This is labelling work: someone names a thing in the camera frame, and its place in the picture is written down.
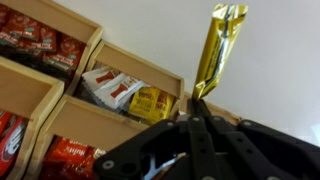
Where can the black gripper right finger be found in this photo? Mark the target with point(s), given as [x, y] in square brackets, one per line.
[266, 153]

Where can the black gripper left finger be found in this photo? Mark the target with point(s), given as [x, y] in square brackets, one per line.
[160, 143]

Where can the yellow foil sachet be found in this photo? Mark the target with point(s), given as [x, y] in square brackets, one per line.
[216, 50]

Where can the red white ketchup packet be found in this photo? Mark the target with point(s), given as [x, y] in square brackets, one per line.
[10, 140]

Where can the yellow mustard packet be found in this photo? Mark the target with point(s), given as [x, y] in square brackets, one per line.
[145, 101]
[163, 105]

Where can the wooden tiered shelf organizer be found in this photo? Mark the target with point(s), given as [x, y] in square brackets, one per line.
[100, 123]

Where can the red sauce packet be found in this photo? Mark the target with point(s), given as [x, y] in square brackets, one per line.
[46, 39]
[23, 25]
[65, 56]

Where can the bright red snack packet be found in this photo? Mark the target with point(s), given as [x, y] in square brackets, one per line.
[66, 153]

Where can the white packet red print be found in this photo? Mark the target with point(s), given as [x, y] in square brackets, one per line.
[100, 76]
[118, 91]

